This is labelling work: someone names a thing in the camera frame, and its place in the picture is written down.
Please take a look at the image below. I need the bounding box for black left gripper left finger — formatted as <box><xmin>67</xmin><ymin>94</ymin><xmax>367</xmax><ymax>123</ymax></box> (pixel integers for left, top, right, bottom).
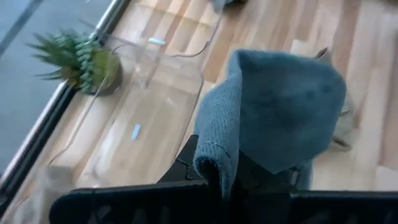
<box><xmin>157</xmin><ymin>133</ymin><xmax>208</xmax><ymax>187</ymax></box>

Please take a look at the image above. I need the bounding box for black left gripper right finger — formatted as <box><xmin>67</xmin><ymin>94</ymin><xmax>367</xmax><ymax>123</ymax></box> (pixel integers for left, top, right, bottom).
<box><xmin>236</xmin><ymin>149</ymin><xmax>295</xmax><ymax>194</ymax></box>

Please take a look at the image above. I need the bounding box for blue knit hat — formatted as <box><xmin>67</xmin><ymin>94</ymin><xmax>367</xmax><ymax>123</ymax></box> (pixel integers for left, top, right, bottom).
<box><xmin>192</xmin><ymin>48</ymin><xmax>348</xmax><ymax>200</ymax></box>

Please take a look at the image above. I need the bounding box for beige bucket hat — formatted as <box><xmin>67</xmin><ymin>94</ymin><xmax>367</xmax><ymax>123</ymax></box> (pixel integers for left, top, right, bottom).
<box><xmin>313</xmin><ymin>46</ymin><xmax>357</xmax><ymax>153</ymax></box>

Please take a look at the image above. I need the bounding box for clear plastic bin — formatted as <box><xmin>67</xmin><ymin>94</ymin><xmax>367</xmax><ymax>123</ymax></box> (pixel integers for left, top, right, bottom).
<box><xmin>105</xmin><ymin>0</ymin><xmax>226</xmax><ymax>58</ymax></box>
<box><xmin>45</xmin><ymin>43</ymin><xmax>206</xmax><ymax>191</ymax></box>

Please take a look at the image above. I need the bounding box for green succulent plant in pot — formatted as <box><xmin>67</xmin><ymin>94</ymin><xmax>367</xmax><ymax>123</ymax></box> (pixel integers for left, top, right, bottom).
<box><xmin>26</xmin><ymin>27</ymin><xmax>124</xmax><ymax>96</ymax></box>

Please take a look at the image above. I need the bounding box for black aluminium table frame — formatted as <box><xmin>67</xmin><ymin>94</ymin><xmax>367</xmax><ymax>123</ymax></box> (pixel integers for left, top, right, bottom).
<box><xmin>0</xmin><ymin>0</ymin><xmax>132</xmax><ymax>215</ymax></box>

